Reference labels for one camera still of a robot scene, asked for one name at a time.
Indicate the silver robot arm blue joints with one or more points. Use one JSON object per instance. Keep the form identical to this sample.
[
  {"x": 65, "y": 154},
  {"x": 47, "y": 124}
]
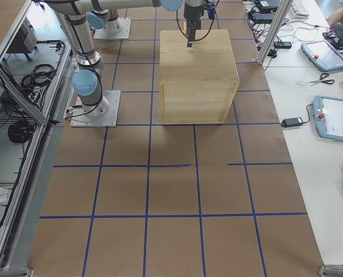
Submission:
[{"x": 87, "y": 81}]

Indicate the upper teach pendant tablet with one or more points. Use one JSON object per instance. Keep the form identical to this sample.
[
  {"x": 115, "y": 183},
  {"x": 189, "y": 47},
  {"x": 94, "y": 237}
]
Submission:
[{"x": 323, "y": 55}]

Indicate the lower teach pendant tablet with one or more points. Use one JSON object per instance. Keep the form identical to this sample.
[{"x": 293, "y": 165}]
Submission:
[{"x": 328, "y": 117}]

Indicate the aluminium frame rail left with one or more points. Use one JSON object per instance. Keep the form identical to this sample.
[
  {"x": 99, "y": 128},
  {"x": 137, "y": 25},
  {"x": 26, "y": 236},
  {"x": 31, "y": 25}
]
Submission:
[{"x": 17, "y": 159}]

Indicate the wooden drawer cabinet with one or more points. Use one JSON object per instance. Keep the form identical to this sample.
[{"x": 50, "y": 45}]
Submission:
[{"x": 198, "y": 83}]

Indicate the grey control box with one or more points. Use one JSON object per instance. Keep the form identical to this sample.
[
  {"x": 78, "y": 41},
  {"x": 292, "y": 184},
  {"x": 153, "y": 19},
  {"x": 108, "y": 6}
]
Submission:
[{"x": 24, "y": 41}]

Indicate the teach pendant tablet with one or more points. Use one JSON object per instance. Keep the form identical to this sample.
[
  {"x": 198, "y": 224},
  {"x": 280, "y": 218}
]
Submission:
[
  {"x": 323, "y": 55},
  {"x": 328, "y": 117}
]

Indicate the black power adapter top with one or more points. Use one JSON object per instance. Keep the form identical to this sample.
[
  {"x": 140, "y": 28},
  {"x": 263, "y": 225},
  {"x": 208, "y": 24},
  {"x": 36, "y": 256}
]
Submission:
[{"x": 282, "y": 45}]

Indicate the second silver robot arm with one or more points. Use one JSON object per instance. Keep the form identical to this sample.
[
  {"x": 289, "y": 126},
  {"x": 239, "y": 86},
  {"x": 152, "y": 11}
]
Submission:
[{"x": 98, "y": 18}]

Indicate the black power adapter brick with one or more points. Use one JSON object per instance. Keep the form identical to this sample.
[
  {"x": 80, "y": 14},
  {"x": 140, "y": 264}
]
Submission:
[{"x": 292, "y": 122}]

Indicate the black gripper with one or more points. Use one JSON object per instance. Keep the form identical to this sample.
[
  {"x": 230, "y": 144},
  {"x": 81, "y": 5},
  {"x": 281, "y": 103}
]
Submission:
[{"x": 191, "y": 15}]

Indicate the aluminium frame post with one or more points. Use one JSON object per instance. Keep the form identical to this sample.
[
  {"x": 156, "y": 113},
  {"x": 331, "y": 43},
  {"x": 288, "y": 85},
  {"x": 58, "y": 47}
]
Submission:
[{"x": 280, "y": 15}]

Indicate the black handled scissors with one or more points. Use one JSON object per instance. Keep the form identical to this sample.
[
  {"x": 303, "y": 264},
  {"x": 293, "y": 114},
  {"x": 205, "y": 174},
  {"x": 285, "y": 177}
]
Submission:
[{"x": 322, "y": 79}]

